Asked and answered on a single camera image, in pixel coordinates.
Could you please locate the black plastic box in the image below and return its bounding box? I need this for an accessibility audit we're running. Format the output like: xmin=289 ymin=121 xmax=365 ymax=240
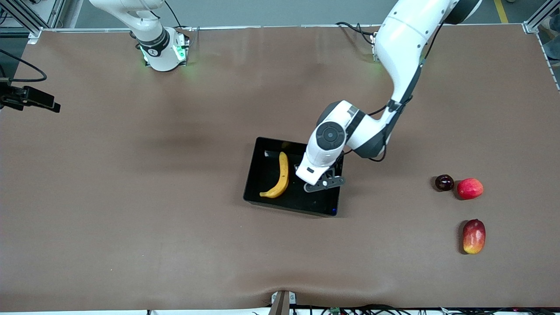
xmin=243 ymin=136 xmax=344 ymax=217

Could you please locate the yellow banana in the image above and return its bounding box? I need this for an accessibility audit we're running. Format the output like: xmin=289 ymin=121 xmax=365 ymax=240
xmin=259 ymin=151 xmax=290 ymax=199

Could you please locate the black arm base cable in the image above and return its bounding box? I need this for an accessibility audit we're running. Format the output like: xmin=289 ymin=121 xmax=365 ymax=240
xmin=164 ymin=0 xmax=182 ymax=28
xmin=336 ymin=22 xmax=377 ymax=44

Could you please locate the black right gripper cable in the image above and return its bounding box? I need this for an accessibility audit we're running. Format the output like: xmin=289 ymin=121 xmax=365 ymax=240
xmin=0 ymin=49 xmax=47 ymax=83

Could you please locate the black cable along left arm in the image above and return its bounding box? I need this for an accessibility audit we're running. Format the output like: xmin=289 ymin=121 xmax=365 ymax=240
xmin=343 ymin=22 xmax=445 ymax=163

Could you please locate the black left arm base cable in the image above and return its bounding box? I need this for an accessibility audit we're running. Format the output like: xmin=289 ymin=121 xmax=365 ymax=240
xmin=336 ymin=22 xmax=377 ymax=44

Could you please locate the red yellow mango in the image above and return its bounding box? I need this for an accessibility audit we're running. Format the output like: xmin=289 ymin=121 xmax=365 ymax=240
xmin=462 ymin=219 xmax=487 ymax=255

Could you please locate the brown table cover cloth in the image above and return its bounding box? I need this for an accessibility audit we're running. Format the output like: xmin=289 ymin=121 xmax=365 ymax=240
xmin=0 ymin=24 xmax=560 ymax=312

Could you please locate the black right arm base cable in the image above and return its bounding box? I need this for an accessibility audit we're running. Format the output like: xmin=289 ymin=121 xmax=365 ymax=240
xmin=164 ymin=0 xmax=182 ymax=28

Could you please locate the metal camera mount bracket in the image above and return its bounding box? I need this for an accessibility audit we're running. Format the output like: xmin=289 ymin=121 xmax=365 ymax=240
xmin=270 ymin=290 xmax=297 ymax=315

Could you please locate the red peach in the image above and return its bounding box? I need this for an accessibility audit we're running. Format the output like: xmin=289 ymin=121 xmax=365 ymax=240
xmin=457 ymin=178 xmax=484 ymax=200

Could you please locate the dark red plum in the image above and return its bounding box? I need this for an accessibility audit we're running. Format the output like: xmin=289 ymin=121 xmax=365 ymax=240
xmin=435 ymin=174 xmax=455 ymax=192

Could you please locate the aluminium frame post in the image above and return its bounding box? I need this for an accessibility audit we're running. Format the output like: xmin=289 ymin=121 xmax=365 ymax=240
xmin=523 ymin=0 xmax=560 ymax=34
xmin=0 ymin=0 xmax=66 ymax=44

